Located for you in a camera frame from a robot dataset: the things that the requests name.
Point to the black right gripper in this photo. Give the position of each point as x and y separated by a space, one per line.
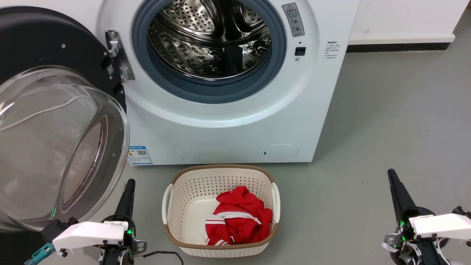
412 250

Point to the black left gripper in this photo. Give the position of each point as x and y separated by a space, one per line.
117 254

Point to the black round glass washer door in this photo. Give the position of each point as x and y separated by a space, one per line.
36 36

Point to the white front-load washing machine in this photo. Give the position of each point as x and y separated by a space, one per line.
220 140

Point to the metal door hinge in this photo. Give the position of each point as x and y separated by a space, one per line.
119 55

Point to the black door latch slot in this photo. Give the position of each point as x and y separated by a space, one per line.
300 51

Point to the blue energy label sticker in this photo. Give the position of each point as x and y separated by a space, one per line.
140 155

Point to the cream perforated laundry basket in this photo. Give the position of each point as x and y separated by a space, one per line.
191 191

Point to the red white-striped garment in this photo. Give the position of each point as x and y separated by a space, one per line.
239 221

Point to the round white filter cover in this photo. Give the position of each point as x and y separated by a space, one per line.
280 153

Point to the perforated steel washer drum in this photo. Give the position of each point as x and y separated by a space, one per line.
191 55

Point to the grey warning sticker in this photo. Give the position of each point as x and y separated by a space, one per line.
293 20

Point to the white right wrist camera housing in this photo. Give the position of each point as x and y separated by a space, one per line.
441 225

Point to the black wall baseboard strip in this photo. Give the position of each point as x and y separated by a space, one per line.
397 48

